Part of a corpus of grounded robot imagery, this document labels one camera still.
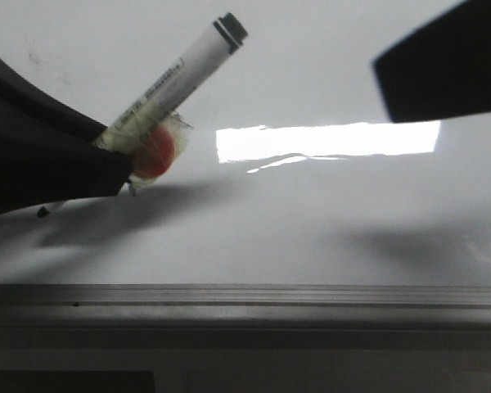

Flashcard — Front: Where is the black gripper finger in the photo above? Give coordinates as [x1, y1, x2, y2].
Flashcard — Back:
[0, 58, 133, 214]
[372, 1, 491, 123]

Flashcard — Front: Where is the red magnet taped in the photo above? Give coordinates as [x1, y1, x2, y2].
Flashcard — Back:
[128, 112, 193, 197]

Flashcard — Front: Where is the white dry-erase marker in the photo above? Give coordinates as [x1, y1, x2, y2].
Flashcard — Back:
[92, 12, 248, 161]

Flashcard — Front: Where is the white whiteboard surface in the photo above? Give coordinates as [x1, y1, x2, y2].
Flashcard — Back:
[0, 1, 491, 287]

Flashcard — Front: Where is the aluminium whiteboard frame rail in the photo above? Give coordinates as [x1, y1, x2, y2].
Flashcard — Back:
[0, 284, 491, 330]

